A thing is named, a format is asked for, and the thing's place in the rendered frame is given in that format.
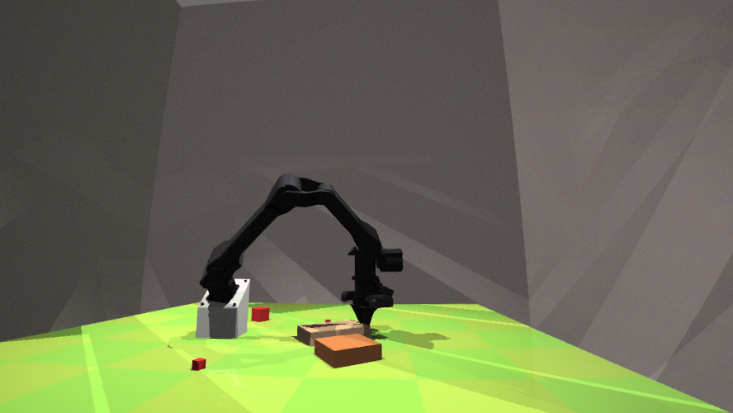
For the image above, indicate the brown square block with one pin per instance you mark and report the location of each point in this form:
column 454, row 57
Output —
column 347, row 350

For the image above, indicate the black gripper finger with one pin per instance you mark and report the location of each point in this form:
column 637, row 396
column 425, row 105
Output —
column 354, row 307
column 365, row 314

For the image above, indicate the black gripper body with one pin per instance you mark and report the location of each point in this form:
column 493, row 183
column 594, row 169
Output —
column 365, row 289

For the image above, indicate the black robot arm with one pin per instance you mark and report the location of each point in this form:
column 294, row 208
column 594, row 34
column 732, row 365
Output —
column 286, row 194

